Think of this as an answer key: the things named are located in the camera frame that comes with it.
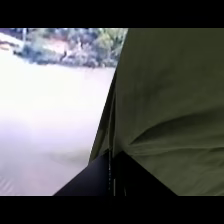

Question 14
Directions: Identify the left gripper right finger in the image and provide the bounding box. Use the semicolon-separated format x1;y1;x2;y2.
111;150;178;197

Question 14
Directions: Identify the olive green shirt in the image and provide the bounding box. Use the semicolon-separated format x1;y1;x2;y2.
88;27;224;197

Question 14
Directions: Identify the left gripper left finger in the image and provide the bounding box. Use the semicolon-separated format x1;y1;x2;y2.
53;150;111;197

